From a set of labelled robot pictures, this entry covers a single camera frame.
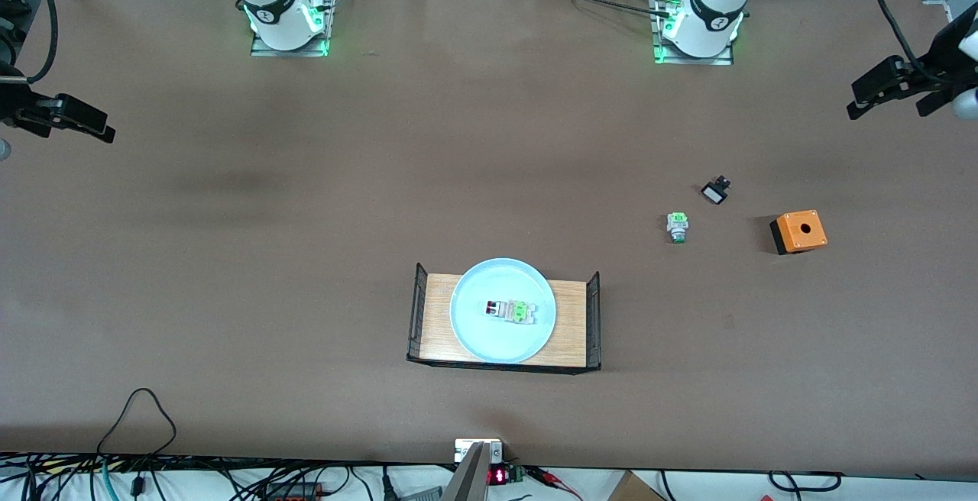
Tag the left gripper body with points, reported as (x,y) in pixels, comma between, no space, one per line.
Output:
(941,67)

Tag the red push button switch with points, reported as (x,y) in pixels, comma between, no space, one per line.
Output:
(504,310)

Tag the light blue round plate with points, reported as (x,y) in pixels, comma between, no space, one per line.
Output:
(474,333)

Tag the black white square button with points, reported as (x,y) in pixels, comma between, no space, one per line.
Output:
(715,194)

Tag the orange box with hole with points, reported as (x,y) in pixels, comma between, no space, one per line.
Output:
(802,234)

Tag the red black power strip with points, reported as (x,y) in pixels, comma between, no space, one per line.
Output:
(294,493)

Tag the brown cardboard piece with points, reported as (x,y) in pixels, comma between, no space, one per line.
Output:
(633,490)

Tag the grey power adapter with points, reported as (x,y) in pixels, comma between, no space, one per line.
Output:
(424,495)

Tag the red black test lead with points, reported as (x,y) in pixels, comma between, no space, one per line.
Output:
(550,476)

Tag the red digit display module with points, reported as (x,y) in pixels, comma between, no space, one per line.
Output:
(498,476)

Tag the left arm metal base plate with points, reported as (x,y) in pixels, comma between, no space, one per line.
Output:
(718,60)

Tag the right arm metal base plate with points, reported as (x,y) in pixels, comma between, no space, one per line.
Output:
(306,51)

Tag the green push button switch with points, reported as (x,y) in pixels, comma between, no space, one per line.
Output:
(677,224)

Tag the grey metal camera post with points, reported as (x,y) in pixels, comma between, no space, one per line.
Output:
(470,482)

